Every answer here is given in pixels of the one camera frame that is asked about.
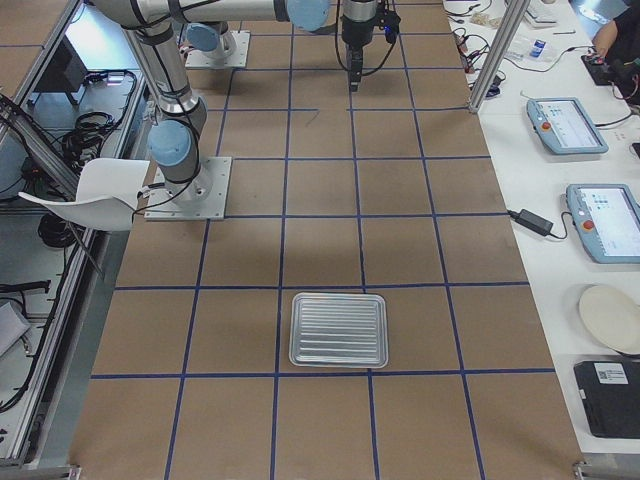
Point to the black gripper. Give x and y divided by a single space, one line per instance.
355 31

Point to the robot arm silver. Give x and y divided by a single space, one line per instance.
173 141

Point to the silver ribbed metal tray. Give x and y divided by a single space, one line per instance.
339 330

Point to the upper blue teach pendant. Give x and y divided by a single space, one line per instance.
564 127

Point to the blue teach pendant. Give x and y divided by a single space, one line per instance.
606 217
564 127

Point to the black power adapter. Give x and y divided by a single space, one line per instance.
531 221

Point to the person in black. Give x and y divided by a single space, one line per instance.
617 43

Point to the white plastic chair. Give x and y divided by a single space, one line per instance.
105 199

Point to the lower blue teach pendant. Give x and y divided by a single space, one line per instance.
606 217

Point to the white round plate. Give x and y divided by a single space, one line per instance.
611 317

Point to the black box with label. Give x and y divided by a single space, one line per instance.
609 391

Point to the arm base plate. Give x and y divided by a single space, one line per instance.
205 198
231 52

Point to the aluminium frame post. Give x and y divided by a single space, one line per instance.
505 33

